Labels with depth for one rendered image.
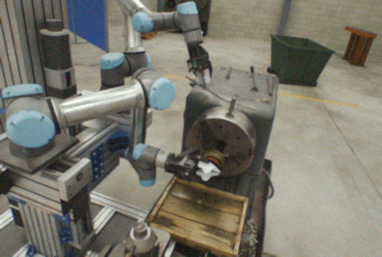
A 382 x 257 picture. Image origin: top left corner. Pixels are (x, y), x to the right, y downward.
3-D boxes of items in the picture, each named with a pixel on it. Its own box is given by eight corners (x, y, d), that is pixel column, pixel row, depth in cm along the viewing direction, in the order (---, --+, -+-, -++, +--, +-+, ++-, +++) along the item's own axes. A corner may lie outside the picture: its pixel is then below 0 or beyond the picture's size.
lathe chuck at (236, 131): (186, 152, 138) (199, 100, 123) (244, 175, 132) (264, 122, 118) (180, 163, 130) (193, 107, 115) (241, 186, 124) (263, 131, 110)
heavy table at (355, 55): (335, 53, 943) (345, 25, 901) (348, 55, 938) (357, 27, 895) (351, 65, 799) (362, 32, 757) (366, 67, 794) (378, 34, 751)
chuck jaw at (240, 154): (226, 141, 120) (252, 144, 117) (226, 150, 122) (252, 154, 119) (221, 154, 111) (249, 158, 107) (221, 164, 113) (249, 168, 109)
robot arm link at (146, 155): (140, 154, 117) (140, 138, 114) (163, 161, 115) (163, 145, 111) (131, 164, 111) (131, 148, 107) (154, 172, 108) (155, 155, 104)
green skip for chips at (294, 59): (262, 68, 657) (270, 34, 621) (298, 71, 663) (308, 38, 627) (279, 87, 536) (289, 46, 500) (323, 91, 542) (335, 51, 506)
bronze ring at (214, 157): (206, 144, 114) (200, 155, 106) (227, 149, 111) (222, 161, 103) (203, 161, 118) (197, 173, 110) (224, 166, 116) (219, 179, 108)
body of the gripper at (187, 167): (191, 183, 103) (163, 175, 106) (198, 170, 110) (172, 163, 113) (193, 168, 99) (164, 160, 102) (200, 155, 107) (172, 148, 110)
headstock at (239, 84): (205, 112, 200) (210, 63, 184) (267, 127, 189) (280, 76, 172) (175, 154, 148) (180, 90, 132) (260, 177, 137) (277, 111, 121)
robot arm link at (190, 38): (186, 31, 111) (204, 27, 108) (188, 42, 113) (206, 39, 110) (180, 34, 105) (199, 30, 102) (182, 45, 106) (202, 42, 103)
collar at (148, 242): (134, 224, 74) (134, 216, 72) (160, 233, 72) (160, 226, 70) (119, 247, 67) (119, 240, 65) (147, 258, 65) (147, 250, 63)
